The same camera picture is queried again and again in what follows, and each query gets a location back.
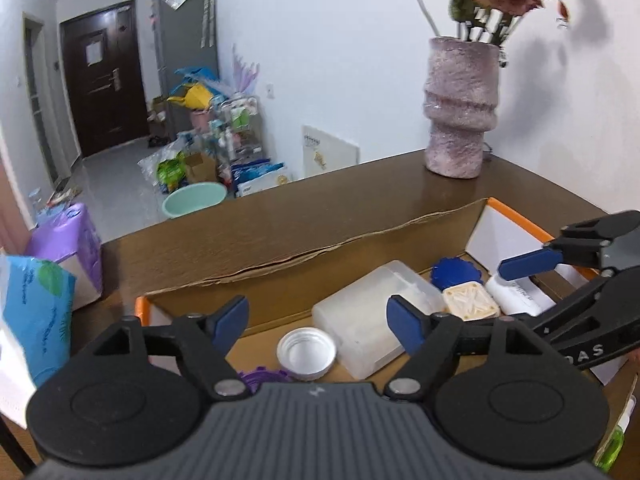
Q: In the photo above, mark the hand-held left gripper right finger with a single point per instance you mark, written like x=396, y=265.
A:
x=405, y=322

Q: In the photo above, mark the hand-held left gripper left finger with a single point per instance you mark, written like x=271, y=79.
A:
x=230, y=322

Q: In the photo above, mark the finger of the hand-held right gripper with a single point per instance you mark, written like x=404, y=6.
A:
x=530, y=262
x=575, y=305

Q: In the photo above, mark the white tube bottle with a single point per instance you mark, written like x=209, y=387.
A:
x=520, y=300

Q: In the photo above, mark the clear plastic bottle white label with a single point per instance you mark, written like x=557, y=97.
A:
x=360, y=315

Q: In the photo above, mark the purple scalloped lid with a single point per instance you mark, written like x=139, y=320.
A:
x=255, y=377

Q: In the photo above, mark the cream square lid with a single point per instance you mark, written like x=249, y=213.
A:
x=470, y=302

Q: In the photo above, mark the blue scalloped lid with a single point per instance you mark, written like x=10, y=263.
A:
x=452, y=272

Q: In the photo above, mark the orange cardboard box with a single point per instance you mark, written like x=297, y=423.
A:
x=300, y=280

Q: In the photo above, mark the white ribbed cap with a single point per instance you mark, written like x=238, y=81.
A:
x=306, y=355

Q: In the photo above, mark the small green bottle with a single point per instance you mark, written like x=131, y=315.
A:
x=611, y=452

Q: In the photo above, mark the green plastic basin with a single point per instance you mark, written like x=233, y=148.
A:
x=192, y=200

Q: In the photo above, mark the blue and white package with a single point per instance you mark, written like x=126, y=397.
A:
x=260, y=177

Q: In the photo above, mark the small brown cardboard box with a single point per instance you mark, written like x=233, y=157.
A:
x=200, y=170

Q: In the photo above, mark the clear bag with green contents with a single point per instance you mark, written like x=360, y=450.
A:
x=167, y=172

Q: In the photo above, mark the pink textured vase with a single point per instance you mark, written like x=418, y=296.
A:
x=460, y=110

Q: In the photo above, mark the white board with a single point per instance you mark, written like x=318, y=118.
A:
x=335, y=152

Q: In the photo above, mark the purple tissue pack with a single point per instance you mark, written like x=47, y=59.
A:
x=65, y=240

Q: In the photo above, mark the blue tissue pack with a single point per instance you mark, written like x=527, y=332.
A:
x=35, y=320

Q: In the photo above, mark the pink flowerpot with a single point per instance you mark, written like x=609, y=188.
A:
x=200, y=120

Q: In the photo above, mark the yellow watering can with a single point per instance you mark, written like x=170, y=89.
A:
x=195, y=97

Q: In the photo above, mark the blue bag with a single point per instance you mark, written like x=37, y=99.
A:
x=197, y=75

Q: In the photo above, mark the dark brown entrance door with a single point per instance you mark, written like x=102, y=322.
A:
x=105, y=100

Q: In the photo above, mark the grey refrigerator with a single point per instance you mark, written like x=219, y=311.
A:
x=185, y=35

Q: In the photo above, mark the grey side door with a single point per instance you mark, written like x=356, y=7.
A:
x=40, y=100

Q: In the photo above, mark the clear hanging umbrella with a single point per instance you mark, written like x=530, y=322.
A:
x=207, y=10

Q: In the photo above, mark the purple wall decoration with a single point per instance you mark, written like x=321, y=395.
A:
x=245, y=70

